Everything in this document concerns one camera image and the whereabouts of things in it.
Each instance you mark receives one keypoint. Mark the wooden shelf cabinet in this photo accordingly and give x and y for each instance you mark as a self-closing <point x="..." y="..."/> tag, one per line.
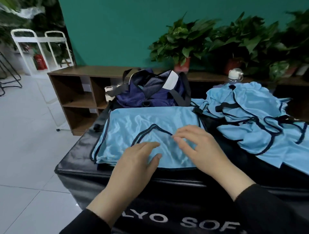
<point x="72" y="94"/>

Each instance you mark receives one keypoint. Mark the person's right forearm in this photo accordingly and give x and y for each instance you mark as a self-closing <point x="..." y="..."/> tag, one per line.
<point x="270" y="212"/>

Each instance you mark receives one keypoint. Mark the person's left forearm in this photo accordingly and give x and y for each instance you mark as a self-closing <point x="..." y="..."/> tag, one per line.
<point x="96" y="217"/>

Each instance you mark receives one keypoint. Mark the green plant in red pot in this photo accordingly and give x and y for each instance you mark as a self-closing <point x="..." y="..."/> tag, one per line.
<point x="244" y="36"/>
<point x="181" y="41"/>

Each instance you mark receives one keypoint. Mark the white metal rack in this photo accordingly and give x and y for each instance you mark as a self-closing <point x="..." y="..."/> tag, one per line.
<point x="34" y="14"/>

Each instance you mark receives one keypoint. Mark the small white-lidded jar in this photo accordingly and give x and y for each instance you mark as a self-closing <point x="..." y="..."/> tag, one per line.
<point x="109" y="93"/>

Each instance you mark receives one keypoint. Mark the person's right hand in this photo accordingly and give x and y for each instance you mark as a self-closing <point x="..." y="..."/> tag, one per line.
<point x="207" y="149"/>

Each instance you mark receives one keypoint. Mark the black leather bench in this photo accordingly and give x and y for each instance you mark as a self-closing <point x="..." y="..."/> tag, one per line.
<point x="77" y="166"/>

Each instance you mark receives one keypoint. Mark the person's left hand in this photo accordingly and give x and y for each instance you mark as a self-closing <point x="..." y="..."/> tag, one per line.
<point x="133" y="173"/>

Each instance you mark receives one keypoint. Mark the wooden top black stool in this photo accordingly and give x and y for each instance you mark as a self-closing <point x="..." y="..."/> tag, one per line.
<point x="7" y="77"/>

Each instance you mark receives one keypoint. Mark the clear bottle silver cap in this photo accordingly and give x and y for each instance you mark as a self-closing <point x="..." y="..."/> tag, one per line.
<point x="235" y="74"/>

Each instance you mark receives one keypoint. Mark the navy blue bag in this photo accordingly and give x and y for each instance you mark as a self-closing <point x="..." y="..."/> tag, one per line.
<point x="140" y="91"/>

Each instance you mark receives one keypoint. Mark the white wheeled cart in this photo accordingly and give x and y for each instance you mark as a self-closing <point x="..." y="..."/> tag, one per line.
<point x="29" y="38"/>

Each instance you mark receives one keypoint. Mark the red bottle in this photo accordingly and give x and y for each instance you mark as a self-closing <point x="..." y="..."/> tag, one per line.
<point x="40" y="62"/>

